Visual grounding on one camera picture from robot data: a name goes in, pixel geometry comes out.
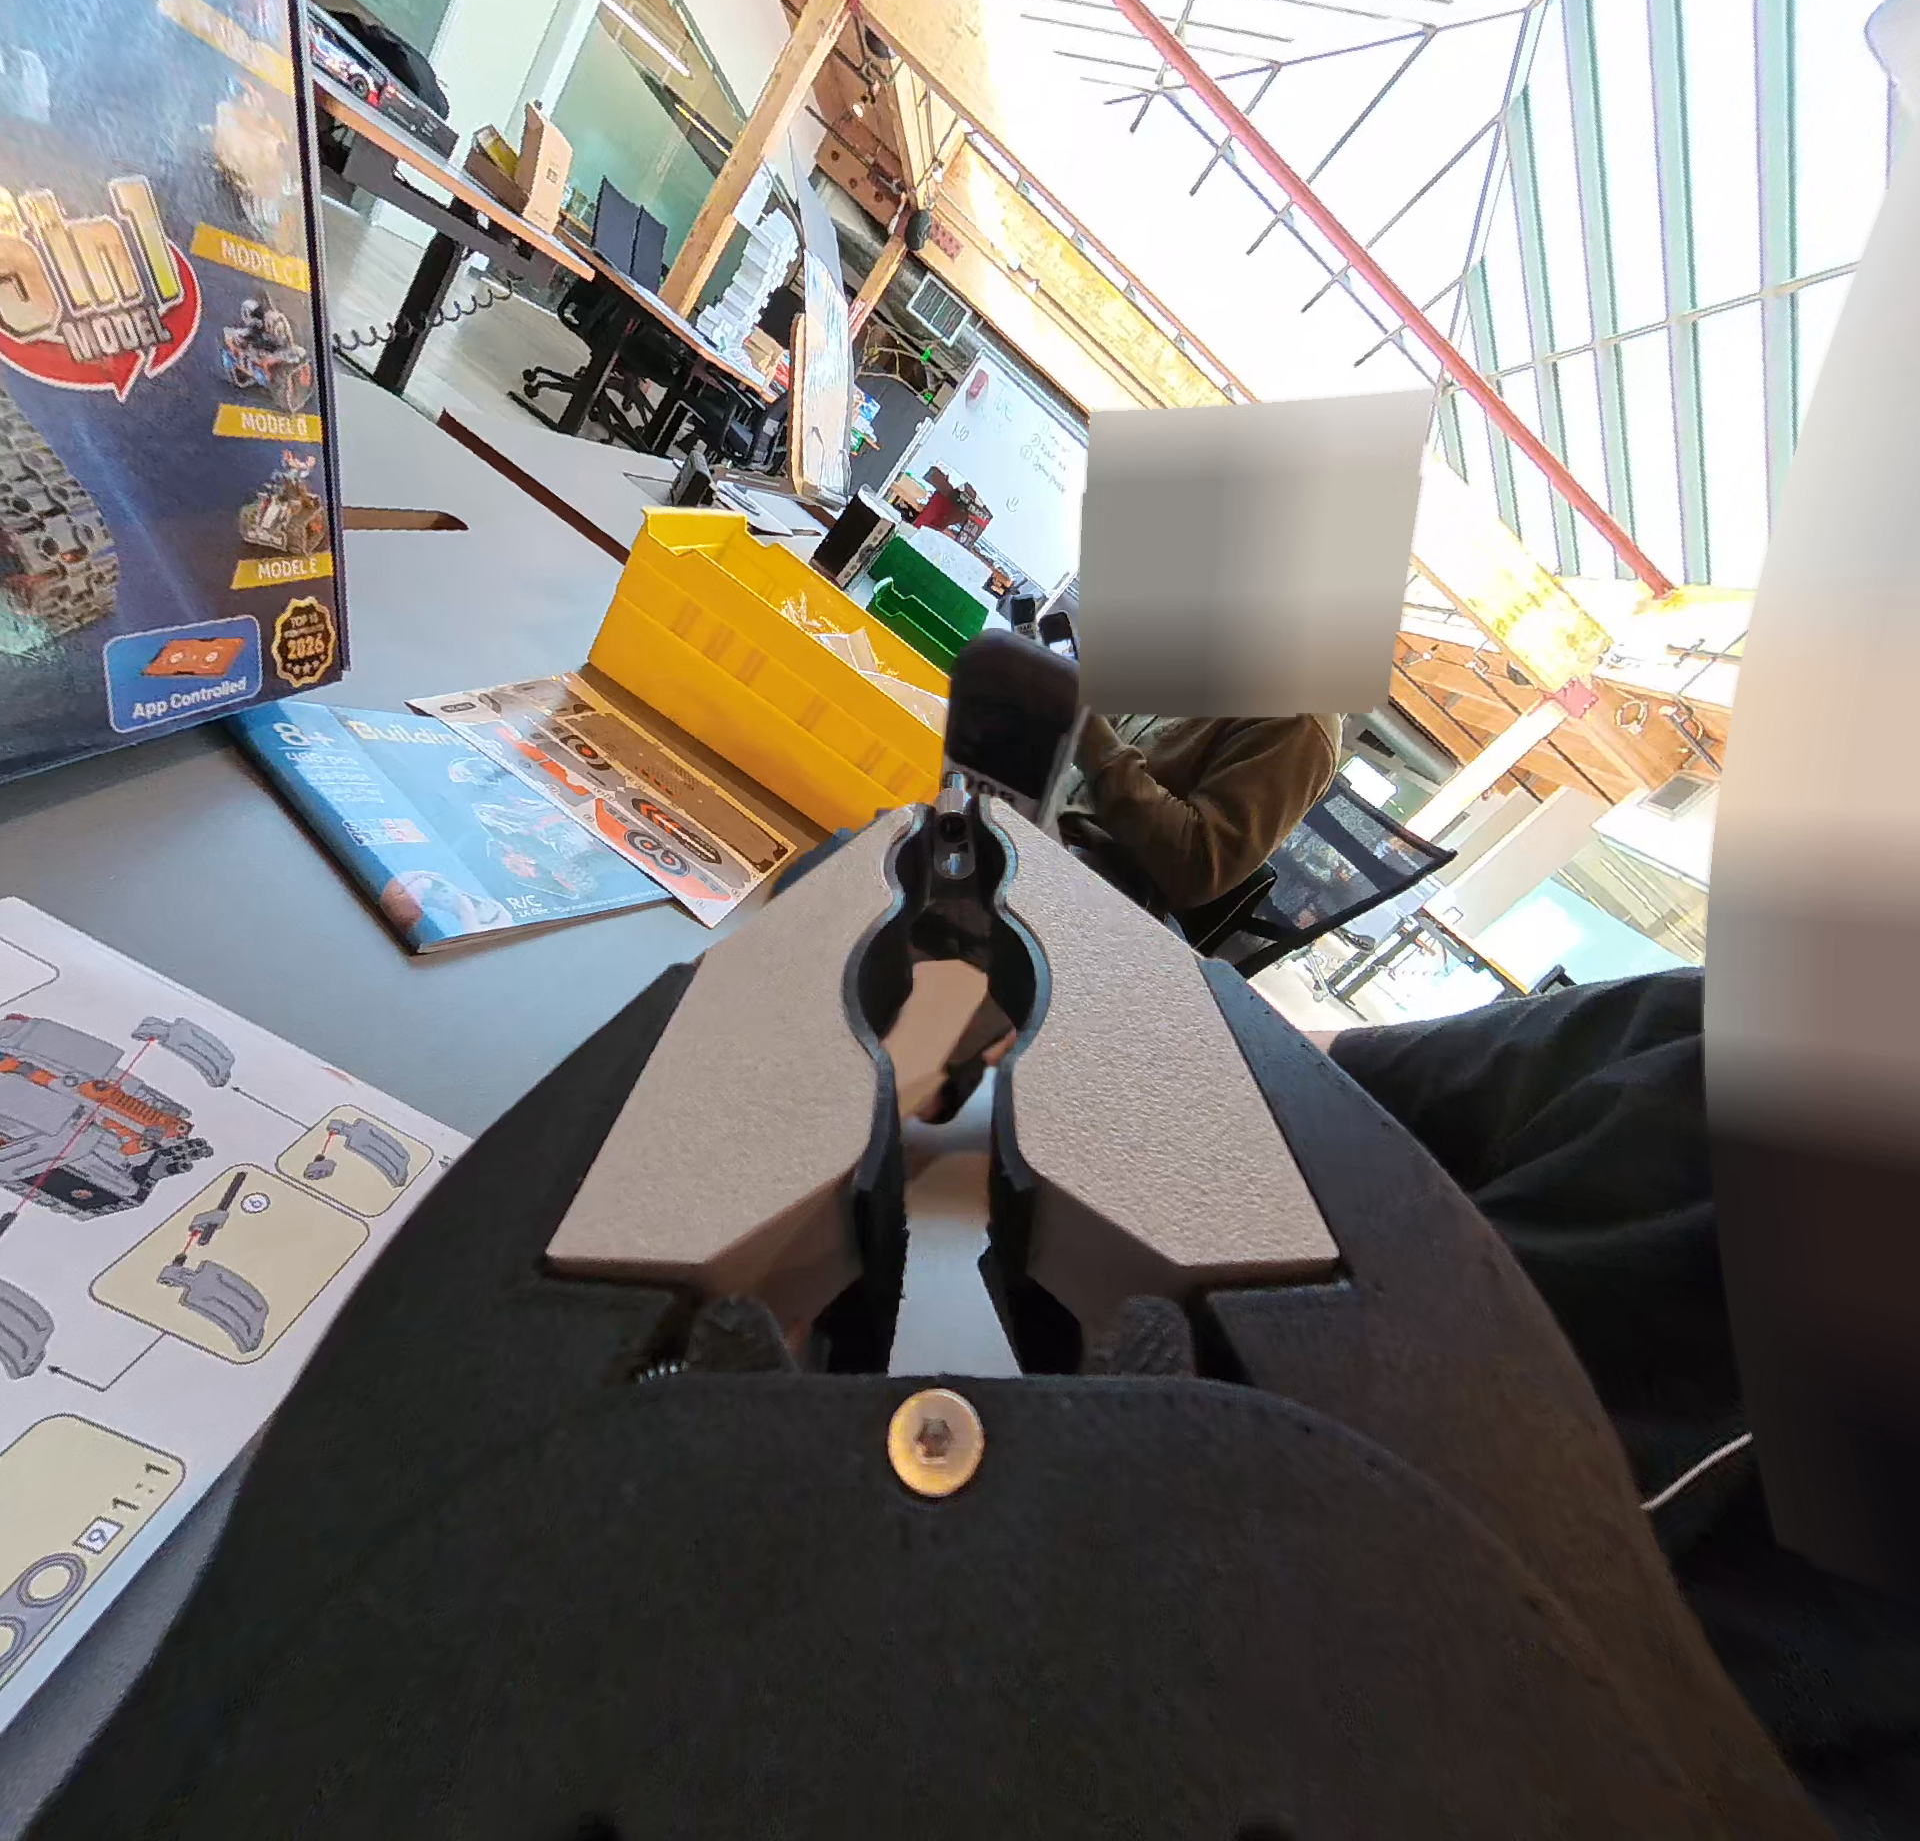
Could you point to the small black device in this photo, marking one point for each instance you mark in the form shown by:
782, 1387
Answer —
857, 536

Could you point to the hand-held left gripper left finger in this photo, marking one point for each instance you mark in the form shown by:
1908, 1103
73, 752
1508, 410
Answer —
721, 1106

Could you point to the person's dark pants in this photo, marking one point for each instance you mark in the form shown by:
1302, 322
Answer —
1516, 1136

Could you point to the brown cardboard box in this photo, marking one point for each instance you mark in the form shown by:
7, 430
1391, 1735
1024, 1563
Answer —
526, 162

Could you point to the clear plastic bag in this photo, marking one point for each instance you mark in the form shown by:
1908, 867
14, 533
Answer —
855, 639

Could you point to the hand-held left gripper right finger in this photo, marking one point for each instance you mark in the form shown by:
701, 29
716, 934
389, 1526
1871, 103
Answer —
1155, 1106

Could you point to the whiteboard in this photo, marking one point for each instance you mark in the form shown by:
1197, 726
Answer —
1006, 461

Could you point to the orange grey sticker sheet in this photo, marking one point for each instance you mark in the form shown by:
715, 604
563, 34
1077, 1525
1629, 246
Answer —
631, 777

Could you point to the yellow plastic bin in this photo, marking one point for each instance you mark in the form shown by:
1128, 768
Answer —
766, 671

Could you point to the green plastic bin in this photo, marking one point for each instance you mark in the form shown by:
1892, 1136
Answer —
922, 589

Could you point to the wooden top office desk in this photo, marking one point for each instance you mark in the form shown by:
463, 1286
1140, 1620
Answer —
451, 183

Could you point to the blue booklet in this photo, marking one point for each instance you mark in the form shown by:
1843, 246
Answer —
405, 837

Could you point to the black mesh office chair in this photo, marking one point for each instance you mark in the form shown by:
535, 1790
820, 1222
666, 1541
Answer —
1335, 867

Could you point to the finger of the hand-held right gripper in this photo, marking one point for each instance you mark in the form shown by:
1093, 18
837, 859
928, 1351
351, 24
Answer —
941, 1024

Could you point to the open instruction manual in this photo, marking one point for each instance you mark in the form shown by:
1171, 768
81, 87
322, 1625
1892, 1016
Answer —
135, 1272

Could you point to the blue building kit box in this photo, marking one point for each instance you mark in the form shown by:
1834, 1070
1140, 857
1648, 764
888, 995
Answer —
150, 371

